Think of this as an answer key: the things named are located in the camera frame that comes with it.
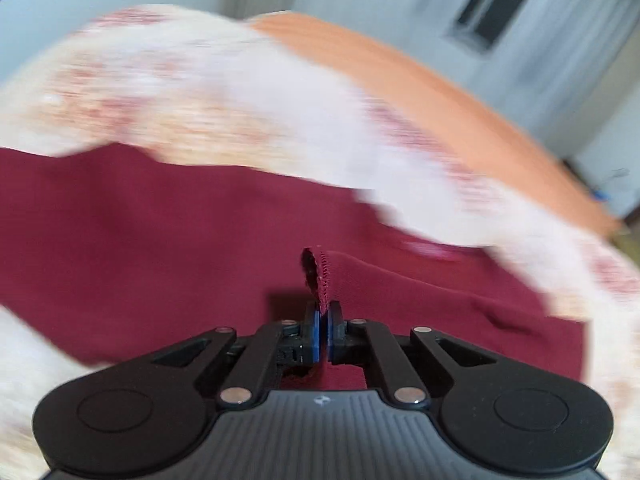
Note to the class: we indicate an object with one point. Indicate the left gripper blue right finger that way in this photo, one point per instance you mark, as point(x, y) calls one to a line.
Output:
point(345, 339)

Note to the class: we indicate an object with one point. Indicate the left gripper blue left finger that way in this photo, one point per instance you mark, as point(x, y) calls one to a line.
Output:
point(300, 325)

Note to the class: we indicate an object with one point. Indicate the dark red long-sleeve shirt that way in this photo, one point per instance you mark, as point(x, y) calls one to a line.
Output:
point(110, 254)

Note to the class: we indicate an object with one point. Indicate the orange bed sheet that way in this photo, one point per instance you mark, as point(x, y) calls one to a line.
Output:
point(481, 138)

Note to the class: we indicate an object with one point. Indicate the floral beige quilt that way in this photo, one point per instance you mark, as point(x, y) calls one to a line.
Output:
point(196, 88)

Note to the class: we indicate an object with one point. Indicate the white sheer curtain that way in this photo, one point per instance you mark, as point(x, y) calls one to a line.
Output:
point(551, 57)

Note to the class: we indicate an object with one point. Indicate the window with dark glass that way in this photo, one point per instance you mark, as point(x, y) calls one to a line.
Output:
point(495, 0)

